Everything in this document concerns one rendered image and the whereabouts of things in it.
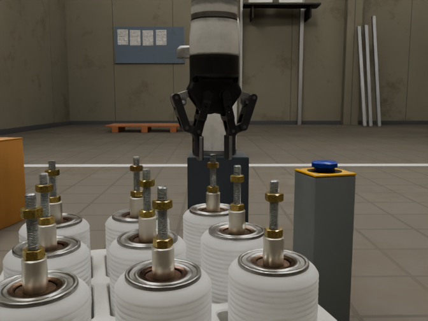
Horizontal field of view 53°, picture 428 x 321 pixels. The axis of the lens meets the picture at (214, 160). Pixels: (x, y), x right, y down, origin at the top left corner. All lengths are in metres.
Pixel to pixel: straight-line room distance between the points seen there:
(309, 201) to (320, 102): 8.57
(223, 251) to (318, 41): 8.83
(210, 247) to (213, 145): 0.48
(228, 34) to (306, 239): 0.33
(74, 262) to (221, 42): 0.36
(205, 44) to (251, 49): 8.41
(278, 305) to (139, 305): 0.13
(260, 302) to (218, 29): 0.38
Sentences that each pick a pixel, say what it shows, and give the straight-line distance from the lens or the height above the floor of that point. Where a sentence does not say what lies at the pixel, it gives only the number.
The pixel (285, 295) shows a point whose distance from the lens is 0.44.
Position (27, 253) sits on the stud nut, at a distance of 0.42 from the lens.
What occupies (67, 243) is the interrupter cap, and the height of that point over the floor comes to 0.25.
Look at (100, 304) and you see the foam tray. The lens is 0.56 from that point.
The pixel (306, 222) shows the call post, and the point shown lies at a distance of 0.70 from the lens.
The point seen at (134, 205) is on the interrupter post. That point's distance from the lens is 0.65.
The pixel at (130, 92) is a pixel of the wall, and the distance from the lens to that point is 9.08.
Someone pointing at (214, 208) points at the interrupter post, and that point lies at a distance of 0.68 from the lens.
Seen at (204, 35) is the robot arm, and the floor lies 0.52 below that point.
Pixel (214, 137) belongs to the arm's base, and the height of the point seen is 0.34.
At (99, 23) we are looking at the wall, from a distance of 9.34.
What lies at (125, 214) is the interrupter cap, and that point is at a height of 0.25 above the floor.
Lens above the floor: 0.42
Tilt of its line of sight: 7 degrees down
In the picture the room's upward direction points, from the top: straight up
